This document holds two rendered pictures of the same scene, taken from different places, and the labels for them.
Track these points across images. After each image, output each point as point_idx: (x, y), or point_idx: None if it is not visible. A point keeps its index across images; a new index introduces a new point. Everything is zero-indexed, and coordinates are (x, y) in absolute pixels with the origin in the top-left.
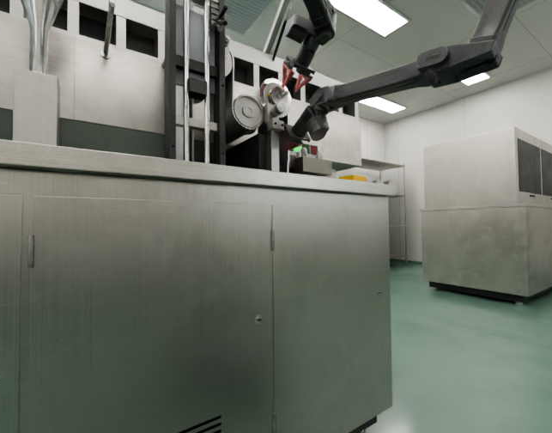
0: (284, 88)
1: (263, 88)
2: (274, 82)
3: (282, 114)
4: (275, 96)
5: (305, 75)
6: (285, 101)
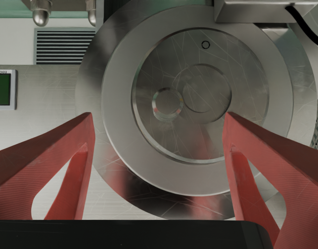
0: (129, 181)
1: (289, 133)
2: (218, 189)
3: (147, 4)
4: (236, 80)
5: (80, 231)
6: (148, 64)
